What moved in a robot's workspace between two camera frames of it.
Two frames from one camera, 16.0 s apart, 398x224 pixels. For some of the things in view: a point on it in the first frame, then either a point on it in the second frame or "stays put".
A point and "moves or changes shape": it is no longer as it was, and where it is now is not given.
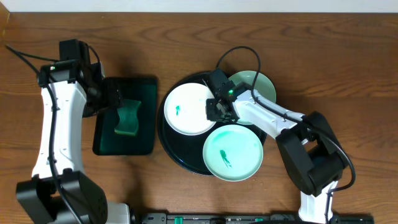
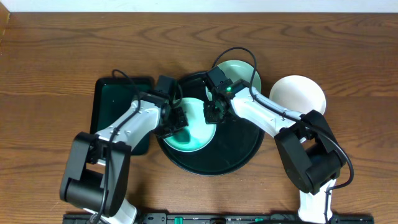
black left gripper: [115, 98] -> [178, 118]
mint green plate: [263, 86] -> [236, 70]
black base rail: [253, 218] stays put
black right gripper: [211, 115] stays put
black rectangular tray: [106, 141] stays put
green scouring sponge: [128, 121] moves or changes shape
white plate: [185, 109] -> [298, 93]
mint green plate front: [232, 152] -> [202, 134]
